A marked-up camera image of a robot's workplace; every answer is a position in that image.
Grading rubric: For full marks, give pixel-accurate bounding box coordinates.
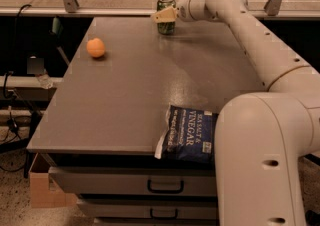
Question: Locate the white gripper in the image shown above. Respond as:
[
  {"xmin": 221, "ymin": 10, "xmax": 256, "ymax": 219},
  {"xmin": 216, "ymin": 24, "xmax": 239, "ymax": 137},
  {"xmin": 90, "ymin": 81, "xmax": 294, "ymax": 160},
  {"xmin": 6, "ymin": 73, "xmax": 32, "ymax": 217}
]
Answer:
[{"xmin": 151, "ymin": 0, "xmax": 209, "ymax": 23}]

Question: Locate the green soda can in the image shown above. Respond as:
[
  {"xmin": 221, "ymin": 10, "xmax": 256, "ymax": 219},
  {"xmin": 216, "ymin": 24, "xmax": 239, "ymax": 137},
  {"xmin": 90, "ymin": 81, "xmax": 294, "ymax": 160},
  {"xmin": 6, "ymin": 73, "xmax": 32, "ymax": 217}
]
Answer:
[{"xmin": 157, "ymin": 0, "xmax": 176, "ymax": 35}]

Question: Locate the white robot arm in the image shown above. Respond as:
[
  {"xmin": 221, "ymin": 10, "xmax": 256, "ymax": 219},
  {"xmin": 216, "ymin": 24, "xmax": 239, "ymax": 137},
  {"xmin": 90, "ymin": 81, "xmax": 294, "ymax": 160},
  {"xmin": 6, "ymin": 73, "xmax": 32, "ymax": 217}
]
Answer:
[{"xmin": 152, "ymin": 0, "xmax": 320, "ymax": 226}]

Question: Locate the orange fruit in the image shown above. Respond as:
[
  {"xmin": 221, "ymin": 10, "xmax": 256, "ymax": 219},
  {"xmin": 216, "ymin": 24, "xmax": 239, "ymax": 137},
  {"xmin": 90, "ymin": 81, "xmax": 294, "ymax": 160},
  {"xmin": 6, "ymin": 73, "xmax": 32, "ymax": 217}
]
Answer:
[{"xmin": 86, "ymin": 38, "xmax": 105, "ymax": 58}]

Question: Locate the blue potato chips bag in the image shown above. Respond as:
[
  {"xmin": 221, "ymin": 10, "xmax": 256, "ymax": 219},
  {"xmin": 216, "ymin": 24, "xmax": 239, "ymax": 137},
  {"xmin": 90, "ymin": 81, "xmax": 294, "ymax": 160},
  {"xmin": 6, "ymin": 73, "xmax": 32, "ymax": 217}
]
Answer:
[{"xmin": 154, "ymin": 105, "xmax": 218, "ymax": 164}]

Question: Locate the clear plastic water bottle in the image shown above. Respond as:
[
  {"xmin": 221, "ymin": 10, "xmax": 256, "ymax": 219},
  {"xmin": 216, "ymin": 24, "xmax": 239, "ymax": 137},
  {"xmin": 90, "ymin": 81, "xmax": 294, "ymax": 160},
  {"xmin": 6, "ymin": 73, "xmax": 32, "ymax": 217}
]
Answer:
[{"xmin": 36, "ymin": 73, "xmax": 53, "ymax": 89}]

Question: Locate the top grey drawer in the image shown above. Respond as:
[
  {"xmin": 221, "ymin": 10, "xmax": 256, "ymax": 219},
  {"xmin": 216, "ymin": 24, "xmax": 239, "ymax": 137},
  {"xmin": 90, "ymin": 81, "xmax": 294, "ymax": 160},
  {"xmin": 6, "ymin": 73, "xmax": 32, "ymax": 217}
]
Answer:
[{"xmin": 49, "ymin": 167, "xmax": 217, "ymax": 197}]

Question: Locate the grey drawer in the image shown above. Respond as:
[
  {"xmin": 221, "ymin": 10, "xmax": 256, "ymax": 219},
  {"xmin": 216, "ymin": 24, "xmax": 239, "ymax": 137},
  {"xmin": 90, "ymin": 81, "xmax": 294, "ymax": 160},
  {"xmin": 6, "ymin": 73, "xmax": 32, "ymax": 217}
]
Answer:
[
  {"xmin": 77, "ymin": 199, "xmax": 218, "ymax": 220},
  {"xmin": 49, "ymin": 167, "xmax": 217, "ymax": 197}
]

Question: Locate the cardboard box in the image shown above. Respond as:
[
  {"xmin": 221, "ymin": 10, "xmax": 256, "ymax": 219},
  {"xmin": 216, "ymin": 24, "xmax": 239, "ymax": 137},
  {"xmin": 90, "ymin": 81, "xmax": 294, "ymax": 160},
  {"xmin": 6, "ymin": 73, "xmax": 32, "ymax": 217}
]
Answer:
[{"xmin": 29, "ymin": 154, "xmax": 77, "ymax": 208}]

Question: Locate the green handled tool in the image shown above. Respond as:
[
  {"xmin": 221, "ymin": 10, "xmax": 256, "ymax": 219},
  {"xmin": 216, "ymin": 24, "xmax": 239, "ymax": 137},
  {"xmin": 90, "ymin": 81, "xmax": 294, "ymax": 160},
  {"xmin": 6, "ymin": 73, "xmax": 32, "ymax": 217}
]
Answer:
[{"xmin": 50, "ymin": 17, "xmax": 70, "ymax": 66}]

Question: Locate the black cable bundle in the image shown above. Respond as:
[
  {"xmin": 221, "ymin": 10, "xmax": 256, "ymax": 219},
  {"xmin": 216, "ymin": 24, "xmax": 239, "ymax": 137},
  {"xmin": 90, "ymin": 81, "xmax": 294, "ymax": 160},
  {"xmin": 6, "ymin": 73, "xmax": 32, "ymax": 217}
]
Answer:
[{"xmin": 0, "ymin": 3, "xmax": 41, "ymax": 173}]

